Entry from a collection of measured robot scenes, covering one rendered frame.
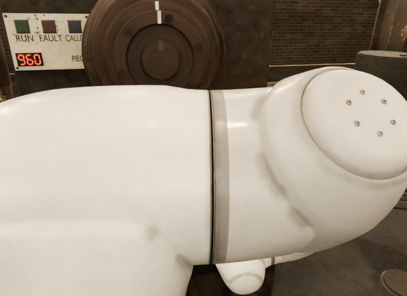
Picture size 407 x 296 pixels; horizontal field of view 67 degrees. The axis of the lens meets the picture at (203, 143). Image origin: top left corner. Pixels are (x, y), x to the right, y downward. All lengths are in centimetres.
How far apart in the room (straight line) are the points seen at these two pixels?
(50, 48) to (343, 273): 170
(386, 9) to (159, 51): 456
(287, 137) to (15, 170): 15
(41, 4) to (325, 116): 112
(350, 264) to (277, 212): 178
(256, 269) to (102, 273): 56
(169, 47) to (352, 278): 147
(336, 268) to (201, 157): 175
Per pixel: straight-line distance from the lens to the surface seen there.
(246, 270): 72
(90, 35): 105
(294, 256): 77
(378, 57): 346
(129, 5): 102
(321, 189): 17
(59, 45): 120
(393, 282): 115
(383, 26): 528
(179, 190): 18
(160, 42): 96
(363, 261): 201
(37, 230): 20
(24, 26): 121
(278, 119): 17
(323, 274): 185
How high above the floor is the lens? 125
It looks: 23 degrees down
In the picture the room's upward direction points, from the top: 1 degrees clockwise
